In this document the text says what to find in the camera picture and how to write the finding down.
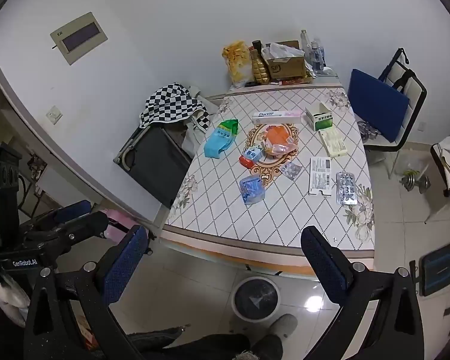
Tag orange plastic bag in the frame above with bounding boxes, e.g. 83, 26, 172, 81
260, 125, 298, 158

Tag cream box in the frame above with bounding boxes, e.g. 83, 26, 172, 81
319, 128, 349, 158

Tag dark cluttered shelf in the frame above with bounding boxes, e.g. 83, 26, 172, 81
0, 142, 34, 248

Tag cardboard box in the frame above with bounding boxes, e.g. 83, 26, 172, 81
264, 40, 308, 81

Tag person's black pants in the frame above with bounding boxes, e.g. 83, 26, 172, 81
125, 328, 252, 360

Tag black blue exercise board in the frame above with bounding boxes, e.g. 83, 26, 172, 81
409, 241, 450, 297

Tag brown oil bottle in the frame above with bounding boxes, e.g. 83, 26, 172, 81
250, 40, 271, 85

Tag silver pill blister pack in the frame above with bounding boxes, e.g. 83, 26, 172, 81
335, 171, 358, 206

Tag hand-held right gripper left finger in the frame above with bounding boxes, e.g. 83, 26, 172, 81
24, 225, 148, 360

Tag clear glass bottle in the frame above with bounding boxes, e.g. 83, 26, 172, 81
300, 29, 311, 64

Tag white tote bag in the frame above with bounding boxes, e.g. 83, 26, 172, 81
181, 110, 212, 158

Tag blue cushioned chair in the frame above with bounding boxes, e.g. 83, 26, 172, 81
347, 68, 411, 179

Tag white table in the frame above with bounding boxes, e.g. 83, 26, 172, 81
159, 69, 376, 280

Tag pink suitcase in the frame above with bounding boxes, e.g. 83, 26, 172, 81
94, 208, 136, 244

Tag plastic water bottle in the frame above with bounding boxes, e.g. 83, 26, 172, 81
310, 38, 326, 74

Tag green white medicine box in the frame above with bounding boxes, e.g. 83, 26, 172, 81
305, 103, 342, 132

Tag beige wall panel box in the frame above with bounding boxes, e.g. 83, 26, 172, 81
50, 12, 109, 65

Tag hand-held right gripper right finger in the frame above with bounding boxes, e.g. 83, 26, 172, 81
301, 226, 424, 360

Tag yellow snack bag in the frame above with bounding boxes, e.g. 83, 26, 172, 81
222, 40, 256, 88

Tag small pill blister pack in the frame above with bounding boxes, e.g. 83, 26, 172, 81
279, 163, 302, 179

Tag white round trash bin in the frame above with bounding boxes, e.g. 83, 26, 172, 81
230, 276, 281, 322

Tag small red blue box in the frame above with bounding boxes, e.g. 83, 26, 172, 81
239, 145, 265, 169

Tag white plastic bag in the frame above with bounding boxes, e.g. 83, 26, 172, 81
260, 42, 304, 61

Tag black white checkered cloth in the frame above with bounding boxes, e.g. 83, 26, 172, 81
139, 82, 211, 130

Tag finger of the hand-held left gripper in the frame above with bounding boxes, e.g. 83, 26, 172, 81
26, 212, 109, 250
20, 200, 94, 233

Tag red snack packet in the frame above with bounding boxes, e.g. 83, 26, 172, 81
270, 75, 313, 86

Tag blue green tissue packet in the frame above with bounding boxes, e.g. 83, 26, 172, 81
203, 118, 239, 158

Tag white toothpaste box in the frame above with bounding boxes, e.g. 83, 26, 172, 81
252, 109, 304, 125

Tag white paper leaflet box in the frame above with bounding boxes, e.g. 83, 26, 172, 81
309, 156, 332, 197

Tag white black framed chair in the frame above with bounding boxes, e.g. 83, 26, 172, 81
379, 48, 428, 147

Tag white crumpled bag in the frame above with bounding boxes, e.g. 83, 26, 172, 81
0, 274, 32, 327

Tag person's right grey slipper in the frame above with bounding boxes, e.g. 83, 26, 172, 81
256, 313, 298, 360

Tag beige wall switch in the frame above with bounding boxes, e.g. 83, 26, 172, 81
46, 106, 64, 124

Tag metal dumbbell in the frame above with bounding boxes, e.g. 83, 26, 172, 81
399, 170, 432, 194

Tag blue plastic packet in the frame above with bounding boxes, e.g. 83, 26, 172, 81
239, 175, 266, 206

